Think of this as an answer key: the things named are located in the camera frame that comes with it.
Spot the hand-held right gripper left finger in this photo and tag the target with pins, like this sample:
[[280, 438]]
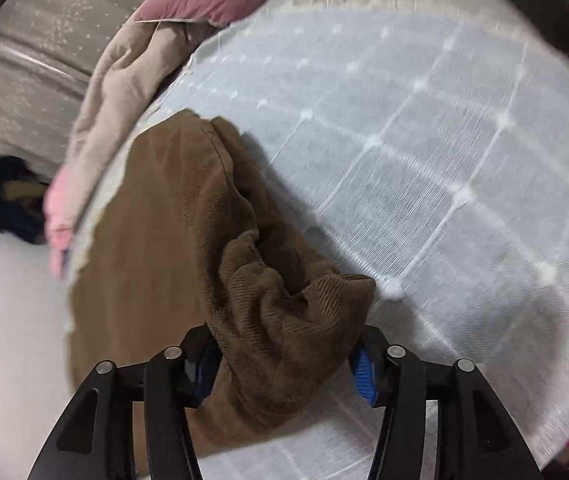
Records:
[[205, 365]]

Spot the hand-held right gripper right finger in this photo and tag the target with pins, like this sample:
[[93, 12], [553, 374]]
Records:
[[364, 370]]

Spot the brown fur-collared coat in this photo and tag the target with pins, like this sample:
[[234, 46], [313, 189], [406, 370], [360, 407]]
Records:
[[164, 240]]

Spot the light checked blanket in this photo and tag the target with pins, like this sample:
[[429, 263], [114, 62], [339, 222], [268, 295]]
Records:
[[439, 160]]

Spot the black furry slipper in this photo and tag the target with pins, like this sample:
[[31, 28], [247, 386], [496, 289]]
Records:
[[9, 205]]

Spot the pink duvet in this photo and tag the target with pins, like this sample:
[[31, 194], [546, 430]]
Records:
[[109, 110]]

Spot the grey star-print curtain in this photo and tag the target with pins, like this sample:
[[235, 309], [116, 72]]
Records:
[[39, 45]]

